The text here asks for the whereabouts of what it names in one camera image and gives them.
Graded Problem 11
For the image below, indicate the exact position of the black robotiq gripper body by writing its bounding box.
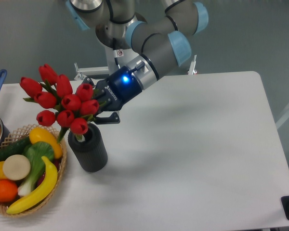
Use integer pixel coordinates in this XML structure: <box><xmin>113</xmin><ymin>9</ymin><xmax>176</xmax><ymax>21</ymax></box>
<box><xmin>95</xmin><ymin>66</ymin><xmax>142</xmax><ymax>112</ymax></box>

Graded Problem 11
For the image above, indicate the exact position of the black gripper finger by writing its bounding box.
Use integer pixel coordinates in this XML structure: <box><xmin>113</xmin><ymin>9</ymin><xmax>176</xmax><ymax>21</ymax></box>
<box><xmin>81</xmin><ymin>77</ymin><xmax>95</xmax><ymax>95</ymax></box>
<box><xmin>94</xmin><ymin>112</ymin><xmax>120</xmax><ymax>125</ymax></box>

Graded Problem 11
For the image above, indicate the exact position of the red tulip bouquet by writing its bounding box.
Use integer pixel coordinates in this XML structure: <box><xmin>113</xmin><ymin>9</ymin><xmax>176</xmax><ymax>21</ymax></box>
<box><xmin>19</xmin><ymin>64</ymin><xmax>106</xmax><ymax>142</ymax></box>

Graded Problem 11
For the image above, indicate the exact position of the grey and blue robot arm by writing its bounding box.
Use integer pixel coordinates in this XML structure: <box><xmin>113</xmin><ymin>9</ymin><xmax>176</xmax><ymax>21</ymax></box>
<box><xmin>66</xmin><ymin>0</ymin><xmax>209</xmax><ymax>124</ymax></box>

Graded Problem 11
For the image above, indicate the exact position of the dark grey ribbed vase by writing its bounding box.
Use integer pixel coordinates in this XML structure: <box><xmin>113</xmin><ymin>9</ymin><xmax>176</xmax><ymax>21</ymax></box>
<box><xmin>68</xmin><ymin>123</ymin><xmax>108</xmax><ymax>172</ymax></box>

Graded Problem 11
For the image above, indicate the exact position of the red fruit in basket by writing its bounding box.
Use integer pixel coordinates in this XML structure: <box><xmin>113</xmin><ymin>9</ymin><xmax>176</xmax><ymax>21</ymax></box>
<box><xmin>36</xmin><ymin>159</ymin><xmax>61</xmax><ymax>187</ymax></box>

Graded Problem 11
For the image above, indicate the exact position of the green bok choy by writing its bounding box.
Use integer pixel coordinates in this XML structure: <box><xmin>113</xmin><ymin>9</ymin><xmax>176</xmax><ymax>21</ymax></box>
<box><xmin>18</xmin><ymin>141</ymin><xmax>54</xmax><ymax>197</ymax></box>

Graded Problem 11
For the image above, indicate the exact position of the yellow banana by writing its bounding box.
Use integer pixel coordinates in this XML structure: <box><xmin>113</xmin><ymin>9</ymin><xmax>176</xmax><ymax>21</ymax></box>
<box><xmin>6</xmin><ymin>156</ymin><xmax>58</xmax><ymax>215</ymax></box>

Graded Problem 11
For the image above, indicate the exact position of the dark green cucumber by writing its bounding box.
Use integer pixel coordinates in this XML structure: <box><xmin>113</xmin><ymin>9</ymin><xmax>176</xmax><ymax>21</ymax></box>
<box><xmin>0</xmin><ymin>136</ymin><xmax>31</xmax><ymax>162</ymax></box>

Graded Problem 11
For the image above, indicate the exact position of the beige round disc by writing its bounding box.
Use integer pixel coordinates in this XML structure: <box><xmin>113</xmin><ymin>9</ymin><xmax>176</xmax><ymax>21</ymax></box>
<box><xmin>2</xmin><ymin>154</ymin><xmax>31</xmax><ymax>180</ymax></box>

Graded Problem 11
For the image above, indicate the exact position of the orange fruit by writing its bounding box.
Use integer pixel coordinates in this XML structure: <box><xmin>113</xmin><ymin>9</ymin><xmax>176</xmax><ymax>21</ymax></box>
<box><xmin>0</xmin><ymin>180</ymin><xmax>18</xmax><ymax>203</ymax></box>

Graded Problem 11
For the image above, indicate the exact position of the woven wicker basket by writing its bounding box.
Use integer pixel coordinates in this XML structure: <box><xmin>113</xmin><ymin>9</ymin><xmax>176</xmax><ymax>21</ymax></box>
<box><xmin>0</xmin><ymin>125</ymin><xmax>67</xmax><ymax>218</ymax></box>

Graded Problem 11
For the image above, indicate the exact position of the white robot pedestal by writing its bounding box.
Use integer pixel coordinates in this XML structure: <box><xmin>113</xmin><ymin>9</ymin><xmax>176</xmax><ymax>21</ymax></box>
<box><xmin>73</xmin><ymin>12</ymin><xmax>198</xmax><ymax>81</ymax></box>

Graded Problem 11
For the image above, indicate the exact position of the black cable on pedestal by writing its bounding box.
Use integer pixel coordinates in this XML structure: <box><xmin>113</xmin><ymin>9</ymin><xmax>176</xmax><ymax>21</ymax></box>
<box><xmin>112</xmin><ymin>38</ymin><xmax>122</xmax><ymax>70</ymax></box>

